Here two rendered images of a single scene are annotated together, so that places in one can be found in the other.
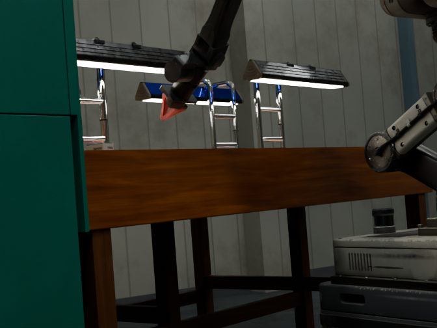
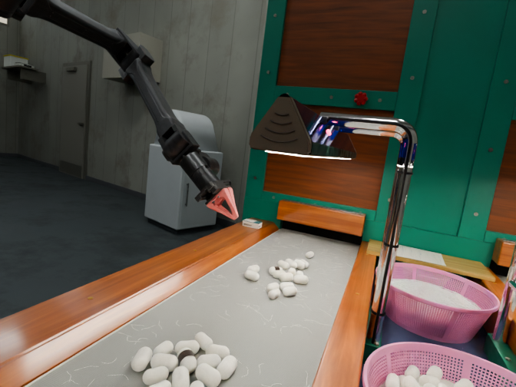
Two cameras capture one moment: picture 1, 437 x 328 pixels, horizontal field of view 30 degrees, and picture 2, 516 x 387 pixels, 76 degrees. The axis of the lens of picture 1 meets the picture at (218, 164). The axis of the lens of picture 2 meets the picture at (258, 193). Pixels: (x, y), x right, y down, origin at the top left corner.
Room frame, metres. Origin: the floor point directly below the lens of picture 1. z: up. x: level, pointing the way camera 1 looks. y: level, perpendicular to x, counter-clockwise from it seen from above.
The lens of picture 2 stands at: (3.04, -0.07, 1.05)
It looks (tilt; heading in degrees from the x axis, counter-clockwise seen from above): 8 degrees down; 161
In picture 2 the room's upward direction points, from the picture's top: 7 degrees clockwise
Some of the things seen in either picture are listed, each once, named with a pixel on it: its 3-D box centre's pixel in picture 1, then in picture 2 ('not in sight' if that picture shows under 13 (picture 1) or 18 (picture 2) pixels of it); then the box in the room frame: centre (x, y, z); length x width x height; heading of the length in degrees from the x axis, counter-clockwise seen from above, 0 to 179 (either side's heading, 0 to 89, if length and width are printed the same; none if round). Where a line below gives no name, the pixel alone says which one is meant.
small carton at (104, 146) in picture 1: (99, 148); (252, 223); (1.99, 0.29, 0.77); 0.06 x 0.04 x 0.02; 50
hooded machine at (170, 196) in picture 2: not in sight; (184, 170); (-0.80, 0.32, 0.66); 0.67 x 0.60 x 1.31; 35
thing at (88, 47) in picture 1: (115, 54); (325, 138); (2.41, 0.28, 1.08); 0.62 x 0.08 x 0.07; 140
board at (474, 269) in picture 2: not in sight; (424, 257); (2.30, 0.74, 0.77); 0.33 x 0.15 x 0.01; 50
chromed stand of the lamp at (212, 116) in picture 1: (209, 133); not in sight; (3.47, 0.03, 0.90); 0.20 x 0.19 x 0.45; 140
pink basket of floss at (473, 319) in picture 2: not in sight; (429, 300); (2.46, 0.60, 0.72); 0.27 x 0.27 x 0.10
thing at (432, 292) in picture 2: not in sight; (428, 305); (2.46, 0.60, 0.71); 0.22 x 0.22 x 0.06
